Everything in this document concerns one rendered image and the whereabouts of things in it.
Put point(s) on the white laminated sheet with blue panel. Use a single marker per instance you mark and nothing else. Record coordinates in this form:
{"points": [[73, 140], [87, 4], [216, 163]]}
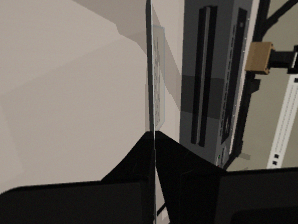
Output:
{"points": [[155, 36]]}

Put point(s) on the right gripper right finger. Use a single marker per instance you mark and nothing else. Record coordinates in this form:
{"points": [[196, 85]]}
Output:
{"points": [[193, 194]]}

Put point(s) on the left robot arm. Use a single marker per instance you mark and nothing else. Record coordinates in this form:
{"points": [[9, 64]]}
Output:
{"points": [[281, 59]]}

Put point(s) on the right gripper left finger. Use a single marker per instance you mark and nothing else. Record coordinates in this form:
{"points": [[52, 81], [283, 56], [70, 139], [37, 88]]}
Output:
{"points": [[110, 201]]}

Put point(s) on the dark grey laminator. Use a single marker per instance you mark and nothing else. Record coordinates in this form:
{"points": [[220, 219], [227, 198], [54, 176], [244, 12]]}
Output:
{"points": [[218, 75]]}

